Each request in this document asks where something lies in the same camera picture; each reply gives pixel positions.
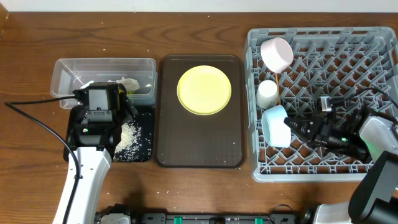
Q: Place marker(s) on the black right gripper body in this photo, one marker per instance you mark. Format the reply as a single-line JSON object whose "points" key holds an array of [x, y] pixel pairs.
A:
{"points": [[340, 139]]}

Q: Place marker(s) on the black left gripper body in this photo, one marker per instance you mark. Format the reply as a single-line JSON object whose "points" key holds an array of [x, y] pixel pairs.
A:
{"points": [[127, 111]]}

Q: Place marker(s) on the light blue small plate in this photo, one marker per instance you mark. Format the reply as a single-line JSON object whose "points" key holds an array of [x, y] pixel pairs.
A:
{"points": [[276, 132]]}

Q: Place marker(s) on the white tissue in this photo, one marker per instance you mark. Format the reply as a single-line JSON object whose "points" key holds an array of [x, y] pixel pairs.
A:
{"points": [[130, 84]]}

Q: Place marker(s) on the white paper cup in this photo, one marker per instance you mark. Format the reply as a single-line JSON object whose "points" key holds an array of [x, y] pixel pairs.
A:
{"points": [[267, 95]]}

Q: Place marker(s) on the white bowl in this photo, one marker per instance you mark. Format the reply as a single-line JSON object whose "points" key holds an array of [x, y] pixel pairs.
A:
{"points": [[276, 54]]}

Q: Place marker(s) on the yellow plate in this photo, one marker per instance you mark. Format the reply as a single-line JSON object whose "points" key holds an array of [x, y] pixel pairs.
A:
{"points": [[204, 90]]}

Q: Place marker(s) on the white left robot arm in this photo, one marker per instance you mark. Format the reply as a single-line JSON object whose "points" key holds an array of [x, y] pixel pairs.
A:
{"points": [[87, 168]]}

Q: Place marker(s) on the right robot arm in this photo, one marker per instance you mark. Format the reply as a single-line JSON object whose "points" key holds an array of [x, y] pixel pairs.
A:
{"points": [[370, 135]]}

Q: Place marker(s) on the clear plastic waste bin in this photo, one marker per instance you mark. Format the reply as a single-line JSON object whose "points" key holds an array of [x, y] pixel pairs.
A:
{"points": [[74, 73]]}

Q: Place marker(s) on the grey dishwasher rack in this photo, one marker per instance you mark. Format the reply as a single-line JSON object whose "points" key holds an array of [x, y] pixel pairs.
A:
{"points": [[356, 63]]}

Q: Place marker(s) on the black rectangular tray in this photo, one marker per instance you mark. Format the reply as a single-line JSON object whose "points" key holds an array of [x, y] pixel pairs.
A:
{"points": [[145, 117]]}

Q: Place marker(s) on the spilled rice grains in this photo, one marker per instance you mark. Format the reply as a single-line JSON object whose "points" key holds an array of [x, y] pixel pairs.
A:
{"points": [[136, 143]]}

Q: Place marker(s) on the dark brown serving tray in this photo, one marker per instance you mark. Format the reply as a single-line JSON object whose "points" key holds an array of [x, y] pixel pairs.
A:
{"points": [[187, 140]]}

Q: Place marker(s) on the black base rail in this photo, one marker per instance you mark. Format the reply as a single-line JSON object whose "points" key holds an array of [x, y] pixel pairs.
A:
{"points": [[281, 214]]}

